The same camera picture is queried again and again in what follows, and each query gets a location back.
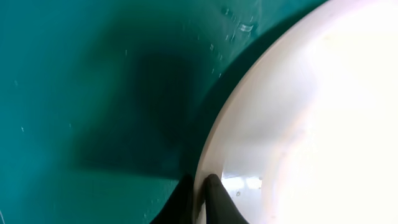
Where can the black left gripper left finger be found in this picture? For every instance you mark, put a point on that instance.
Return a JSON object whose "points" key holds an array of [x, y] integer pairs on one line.
{"points": [[178, 208]]}

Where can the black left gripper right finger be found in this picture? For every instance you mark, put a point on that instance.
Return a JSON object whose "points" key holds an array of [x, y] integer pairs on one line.
{"points": [[220, 209]]}

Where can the white plate with blue rim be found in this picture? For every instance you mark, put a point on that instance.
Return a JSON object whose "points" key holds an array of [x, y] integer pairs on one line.
{"points": [[309, 134]]}

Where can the teal plastic tray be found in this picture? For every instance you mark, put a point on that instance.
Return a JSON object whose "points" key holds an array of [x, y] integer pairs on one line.
{"points": [[105, 104]]}

